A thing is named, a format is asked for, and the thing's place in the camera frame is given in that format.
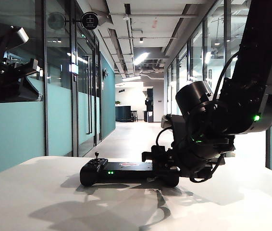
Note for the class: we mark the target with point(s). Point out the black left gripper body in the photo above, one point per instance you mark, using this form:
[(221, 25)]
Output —
[(8, 68)]

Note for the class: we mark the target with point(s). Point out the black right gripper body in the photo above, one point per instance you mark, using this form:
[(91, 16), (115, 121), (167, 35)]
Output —
[(164, 158)]

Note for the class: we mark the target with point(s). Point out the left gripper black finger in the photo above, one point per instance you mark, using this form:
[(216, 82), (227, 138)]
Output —
[(18, 92)]

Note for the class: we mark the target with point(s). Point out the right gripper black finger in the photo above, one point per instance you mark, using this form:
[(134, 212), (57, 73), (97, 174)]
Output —
[(147, 156)]

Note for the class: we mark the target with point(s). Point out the black remote control with joysticks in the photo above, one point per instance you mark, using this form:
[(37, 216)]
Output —
[(126, 171)]

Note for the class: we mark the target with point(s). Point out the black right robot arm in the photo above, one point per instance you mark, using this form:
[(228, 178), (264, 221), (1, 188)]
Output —
[(258, 48)]

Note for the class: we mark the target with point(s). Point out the lit door number panel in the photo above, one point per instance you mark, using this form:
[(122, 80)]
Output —
[(74, 69)]

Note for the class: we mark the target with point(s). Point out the dark bar stool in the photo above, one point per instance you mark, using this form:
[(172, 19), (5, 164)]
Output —
[(134, 111)]

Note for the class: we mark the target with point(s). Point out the dark counter cabinet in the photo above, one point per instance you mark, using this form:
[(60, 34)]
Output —
[(123, 114)]

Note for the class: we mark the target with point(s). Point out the small green potted plant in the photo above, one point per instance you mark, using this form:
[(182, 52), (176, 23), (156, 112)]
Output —
[(118, 103)]

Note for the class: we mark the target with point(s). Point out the tall black cabinet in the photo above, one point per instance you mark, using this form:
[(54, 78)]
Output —
[(151, 93)]

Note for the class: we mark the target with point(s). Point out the black ceiling track lights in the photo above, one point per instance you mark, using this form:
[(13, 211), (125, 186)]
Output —
[(121, 91)]

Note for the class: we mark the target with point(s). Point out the round black hanging sign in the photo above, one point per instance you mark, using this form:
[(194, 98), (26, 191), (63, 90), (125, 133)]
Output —
[(90, 21)]

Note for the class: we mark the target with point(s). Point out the long linear ceiling lamp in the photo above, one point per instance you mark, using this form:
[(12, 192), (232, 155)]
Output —
[(140, 59)]

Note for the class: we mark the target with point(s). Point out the round wall-mounted ornament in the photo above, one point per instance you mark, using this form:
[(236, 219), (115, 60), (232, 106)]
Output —
[(105, 73)]

